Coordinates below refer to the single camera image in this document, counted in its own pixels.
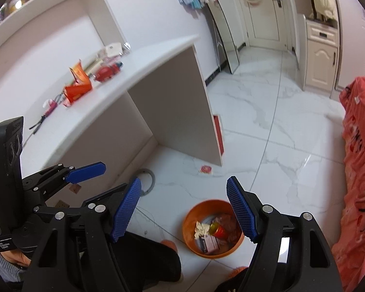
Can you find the yellow lined paper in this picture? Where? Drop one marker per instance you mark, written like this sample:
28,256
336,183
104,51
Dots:
201,230

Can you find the red apple shaped object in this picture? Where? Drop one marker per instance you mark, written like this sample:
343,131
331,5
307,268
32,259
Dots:
107,72

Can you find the cream small cabinet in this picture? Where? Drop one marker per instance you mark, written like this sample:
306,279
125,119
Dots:
319,55

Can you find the white room door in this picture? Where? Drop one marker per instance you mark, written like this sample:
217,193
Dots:
266,24

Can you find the orange trash bin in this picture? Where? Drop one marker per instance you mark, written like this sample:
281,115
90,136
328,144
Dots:
207,212

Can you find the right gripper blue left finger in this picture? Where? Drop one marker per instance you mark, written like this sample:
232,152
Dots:
75,252

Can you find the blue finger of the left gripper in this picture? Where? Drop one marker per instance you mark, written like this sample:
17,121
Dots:
111,199
85,171

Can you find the tissue pack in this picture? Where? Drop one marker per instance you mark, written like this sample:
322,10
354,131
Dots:
111,50

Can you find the white blue medicine box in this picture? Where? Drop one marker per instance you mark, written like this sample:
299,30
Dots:
207,244

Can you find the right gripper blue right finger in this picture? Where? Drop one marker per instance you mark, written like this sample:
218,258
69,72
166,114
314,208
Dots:
291,252

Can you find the red paper cup gold rim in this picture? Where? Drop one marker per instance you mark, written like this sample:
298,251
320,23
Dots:
218,231

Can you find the white wardrobe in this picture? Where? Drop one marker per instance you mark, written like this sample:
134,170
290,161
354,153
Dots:
352,20

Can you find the standing mirror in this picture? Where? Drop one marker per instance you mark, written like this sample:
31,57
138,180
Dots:
224,15

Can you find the red bed cover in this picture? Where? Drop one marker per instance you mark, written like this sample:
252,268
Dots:
349,251

